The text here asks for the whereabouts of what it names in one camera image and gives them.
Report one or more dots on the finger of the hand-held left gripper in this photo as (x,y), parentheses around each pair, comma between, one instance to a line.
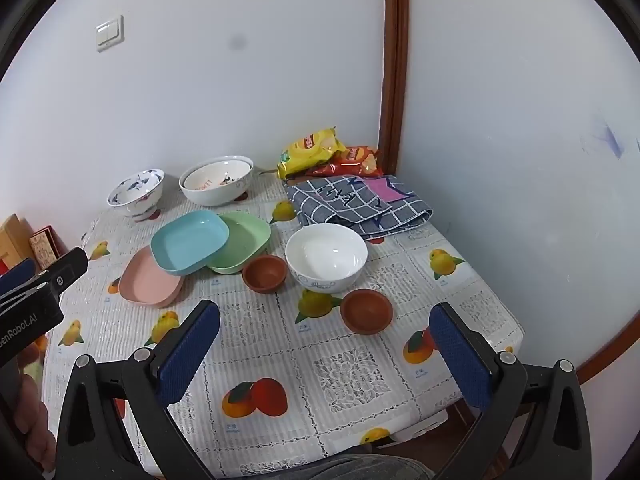
(17,275)
(70,265)

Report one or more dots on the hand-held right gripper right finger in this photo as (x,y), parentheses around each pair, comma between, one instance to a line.
(460,360)

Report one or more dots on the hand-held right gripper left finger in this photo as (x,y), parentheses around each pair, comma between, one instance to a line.
(190,350)

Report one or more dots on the pink plate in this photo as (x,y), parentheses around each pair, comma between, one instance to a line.
(147,282)

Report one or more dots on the small brown bowl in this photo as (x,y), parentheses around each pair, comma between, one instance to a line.
(265,272)
(366,310)

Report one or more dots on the blue plate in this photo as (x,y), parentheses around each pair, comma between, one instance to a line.
(189,240)

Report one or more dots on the green plate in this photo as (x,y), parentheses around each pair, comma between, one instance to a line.
(245,242)

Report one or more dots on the plain white bowl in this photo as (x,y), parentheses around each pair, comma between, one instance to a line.
(326,257)

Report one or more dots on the person's left hand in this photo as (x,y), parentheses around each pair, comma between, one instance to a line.
(30,420)

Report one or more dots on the wooden box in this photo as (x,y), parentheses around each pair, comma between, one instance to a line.
(14,245)

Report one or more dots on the red box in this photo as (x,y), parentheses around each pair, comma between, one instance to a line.
(45,247)

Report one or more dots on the blue patterned white bowl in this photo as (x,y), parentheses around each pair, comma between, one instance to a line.
(136,192)

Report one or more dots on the fruit printed tablecloth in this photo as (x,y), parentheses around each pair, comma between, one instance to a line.
(300,360)

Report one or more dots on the brown baseboard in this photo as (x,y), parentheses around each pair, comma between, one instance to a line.
(610,350)

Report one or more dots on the large white printed bowl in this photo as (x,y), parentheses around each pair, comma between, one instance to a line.
(216,180)

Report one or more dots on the grey checked folded cloth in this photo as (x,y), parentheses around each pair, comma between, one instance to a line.
(355,202)

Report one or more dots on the red chip bag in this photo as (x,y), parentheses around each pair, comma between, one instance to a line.
(352,160)

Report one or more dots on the yellow chip bag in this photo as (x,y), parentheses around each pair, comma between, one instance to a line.
(307,152)

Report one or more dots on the white light switch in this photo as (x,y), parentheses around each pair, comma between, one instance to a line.
(109,32)

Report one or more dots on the brown wooden door frame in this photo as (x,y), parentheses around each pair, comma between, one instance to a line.
(392,60)

